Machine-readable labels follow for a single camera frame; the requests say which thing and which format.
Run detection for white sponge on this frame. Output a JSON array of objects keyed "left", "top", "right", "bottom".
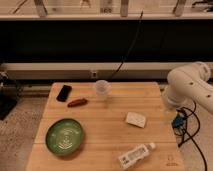
[{"left": 125, "top": 112, "right": 146, "bottom": 128}]

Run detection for white plastic bottle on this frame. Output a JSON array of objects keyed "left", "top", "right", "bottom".
[{"left": 118, "top": 143, "right": 156, "bottom": 170}]

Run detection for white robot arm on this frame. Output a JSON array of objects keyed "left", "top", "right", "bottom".
[{"left": 162, "top": 62, "right": 213, "bottom": 124}]

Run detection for green ceramic bowl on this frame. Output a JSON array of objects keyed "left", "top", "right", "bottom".
[{"left": 45, "top": 118, "right": 85, "bottom": 156}]

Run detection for blue plug connector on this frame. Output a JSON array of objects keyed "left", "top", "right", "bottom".
[{"left": 172, "top": 115, "right": 185, "bottom": 128}]

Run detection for clear plastic cup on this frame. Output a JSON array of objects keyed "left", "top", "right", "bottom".
[{"left": 93, "top": 80, "right": 110, "bottom": 100}]

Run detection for brown sausage toy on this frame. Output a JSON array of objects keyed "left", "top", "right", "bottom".
[{"left": 67, "top": 98, "right": 88, "bottom": 107}]

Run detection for black smartphone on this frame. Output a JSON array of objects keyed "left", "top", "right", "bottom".
[{"left": 56, "top": 85, "right": 72, "bottom": 102}]

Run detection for black equipment at left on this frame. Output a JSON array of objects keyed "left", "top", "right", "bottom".
[{"left": 0, "top": 71, "right": 21, "bottom": 120}]

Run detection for black floor cables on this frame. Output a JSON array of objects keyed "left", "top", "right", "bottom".
[{"left": 173, "top": 101, "right": 209, "bottom": 171}]

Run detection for white wall outlet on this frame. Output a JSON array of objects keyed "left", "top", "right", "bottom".
[{"left": 91, "top": 70, "right": 98, "bottom": 79}]

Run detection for black hanging cable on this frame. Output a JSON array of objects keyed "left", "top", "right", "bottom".
[{"left": 107, "top": 9, "right": 145, "bottom": 81}]

